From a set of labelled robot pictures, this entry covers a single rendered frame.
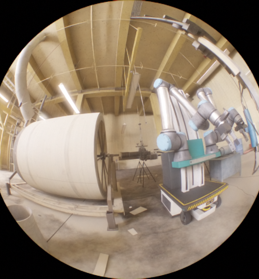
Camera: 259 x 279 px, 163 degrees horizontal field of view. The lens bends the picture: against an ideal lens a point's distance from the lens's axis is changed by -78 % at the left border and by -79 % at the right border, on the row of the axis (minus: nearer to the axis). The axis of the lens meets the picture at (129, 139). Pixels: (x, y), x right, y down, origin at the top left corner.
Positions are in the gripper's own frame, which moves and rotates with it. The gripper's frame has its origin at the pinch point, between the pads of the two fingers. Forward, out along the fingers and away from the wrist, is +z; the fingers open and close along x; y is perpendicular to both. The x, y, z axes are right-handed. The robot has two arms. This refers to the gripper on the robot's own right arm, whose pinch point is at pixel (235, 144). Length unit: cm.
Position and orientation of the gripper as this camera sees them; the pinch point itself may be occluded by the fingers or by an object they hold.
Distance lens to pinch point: 61.3
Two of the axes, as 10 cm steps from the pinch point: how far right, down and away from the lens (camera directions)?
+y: -0.3, 6.1, 7.9
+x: -9.7, 1.6, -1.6
